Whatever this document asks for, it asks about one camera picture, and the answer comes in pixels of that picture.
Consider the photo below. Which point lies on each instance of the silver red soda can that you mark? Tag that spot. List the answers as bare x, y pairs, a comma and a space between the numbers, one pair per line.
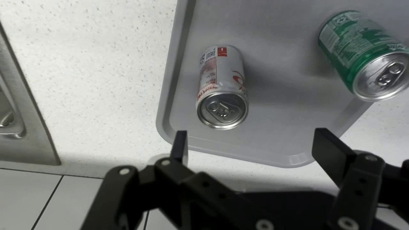
222, 84

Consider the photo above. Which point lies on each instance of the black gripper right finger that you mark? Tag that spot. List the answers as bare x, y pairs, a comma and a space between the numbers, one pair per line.
359, 182

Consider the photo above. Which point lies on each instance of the green soda can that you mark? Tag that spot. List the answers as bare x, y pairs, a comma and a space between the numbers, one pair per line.
359, 46

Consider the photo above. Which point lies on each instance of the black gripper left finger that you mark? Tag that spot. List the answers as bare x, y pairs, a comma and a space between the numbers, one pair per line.
192, 191

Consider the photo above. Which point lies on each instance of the grey plastic tray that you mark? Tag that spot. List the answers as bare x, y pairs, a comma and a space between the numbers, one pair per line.
282, 84

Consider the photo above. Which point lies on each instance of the stainless steel double sink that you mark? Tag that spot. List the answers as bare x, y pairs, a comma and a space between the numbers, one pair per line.
26, 127

